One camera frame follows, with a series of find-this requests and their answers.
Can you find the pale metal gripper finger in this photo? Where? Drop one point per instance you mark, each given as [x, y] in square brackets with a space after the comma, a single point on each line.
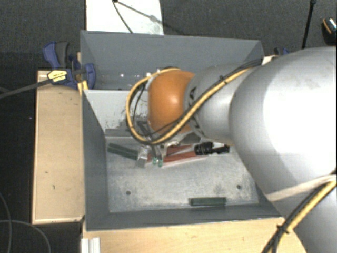
[145, 151]
[140, 163]

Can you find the dark green flat block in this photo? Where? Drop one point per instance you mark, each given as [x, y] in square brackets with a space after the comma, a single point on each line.
[122, 151]
[208, 201]

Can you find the grey metal bin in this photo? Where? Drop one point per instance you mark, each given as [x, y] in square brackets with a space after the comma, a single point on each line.
[168, 183]

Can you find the red-brown flat block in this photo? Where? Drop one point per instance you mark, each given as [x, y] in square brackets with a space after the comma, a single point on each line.
[181, 155]

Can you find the pale wood flat board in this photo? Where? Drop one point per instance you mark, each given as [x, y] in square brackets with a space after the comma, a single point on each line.
[58, 151]

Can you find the black cylinder on white bracket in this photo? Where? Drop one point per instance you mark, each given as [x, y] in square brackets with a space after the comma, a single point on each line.
[205, 148]

